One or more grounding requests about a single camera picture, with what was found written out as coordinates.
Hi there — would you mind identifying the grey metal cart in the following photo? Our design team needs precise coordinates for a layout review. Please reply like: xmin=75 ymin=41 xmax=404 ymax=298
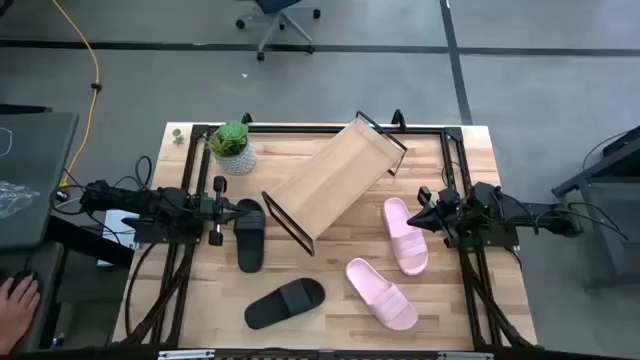
xmin=552 ymin=124 xmax=640 ymax=291

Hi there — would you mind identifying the yellow cable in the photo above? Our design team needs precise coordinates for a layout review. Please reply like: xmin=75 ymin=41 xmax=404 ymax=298
xmin=49 ymin=0 xmax=101 ymax=190

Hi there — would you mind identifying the person's hand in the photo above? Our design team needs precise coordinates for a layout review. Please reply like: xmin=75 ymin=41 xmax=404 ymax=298
xmin=0 ymin=273 xmax=42 ymax=354

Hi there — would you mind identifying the black slide sandal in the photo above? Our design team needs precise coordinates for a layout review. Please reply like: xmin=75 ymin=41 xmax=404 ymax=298
xmin=243 ymin=277 xmax=327 ymax=331
xmin=233 ymin=197 xmax=267 ymax=274

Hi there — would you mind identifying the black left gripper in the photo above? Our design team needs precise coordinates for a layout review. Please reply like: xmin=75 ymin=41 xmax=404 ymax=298
xmin=197 ymin=174 xmax=252 ymax=247

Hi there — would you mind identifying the pink slide sandal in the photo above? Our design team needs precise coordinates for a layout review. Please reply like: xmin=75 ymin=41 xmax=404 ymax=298
xmin=382 ymin=196 xmax=430 ymax=277
xmin=344 ymin=257 xmax=420 ymax=332

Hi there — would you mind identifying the green plant in patterned pot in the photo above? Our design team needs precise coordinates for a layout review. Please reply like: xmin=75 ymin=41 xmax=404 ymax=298
xmin=207 ymin=119 xmax=259 ymax=177

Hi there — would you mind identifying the wooden shelf with black frame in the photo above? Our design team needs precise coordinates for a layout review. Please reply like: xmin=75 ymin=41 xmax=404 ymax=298
xmin=260 ymin=109 xmax=409 ymax=257

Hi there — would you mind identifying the office chair base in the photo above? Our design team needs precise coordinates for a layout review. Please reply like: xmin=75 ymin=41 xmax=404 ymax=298
xmin=234 ymin=0 xmax=322 ymax=62

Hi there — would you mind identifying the clear plastic bag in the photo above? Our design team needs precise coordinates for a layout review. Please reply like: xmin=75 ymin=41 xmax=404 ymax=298
xmin=0 ymin=179 xmax=41 ymax=221

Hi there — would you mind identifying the silver metal bracket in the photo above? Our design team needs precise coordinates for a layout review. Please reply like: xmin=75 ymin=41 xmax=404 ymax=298
xmin=157 ymin=349 xmax=216 ymax=360
xmin=437 ymin=351 xmax=495 ymax=360

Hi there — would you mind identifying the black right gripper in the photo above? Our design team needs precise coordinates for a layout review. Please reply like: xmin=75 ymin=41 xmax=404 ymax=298
xmin=406 ymin=185 xmax=467 ymax=248

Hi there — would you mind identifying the black cable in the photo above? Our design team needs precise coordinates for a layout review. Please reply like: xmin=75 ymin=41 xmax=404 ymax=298
xmin=569 ymin=199 xmax=630 ymax=241
xmin=123 ymin=242 xmax=157 ymax=342
xmin=133 ymin=154 xmax=154 ymax=191

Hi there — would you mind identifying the dark grey desk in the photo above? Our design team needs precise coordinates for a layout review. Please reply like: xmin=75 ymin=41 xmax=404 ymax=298
xmin=0 ymin=110 xmax=80 ymax=251

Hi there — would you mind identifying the white box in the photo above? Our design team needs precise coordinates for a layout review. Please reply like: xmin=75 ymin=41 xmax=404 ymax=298
xmin=97 ymin=209 xmax=141 ymax=266

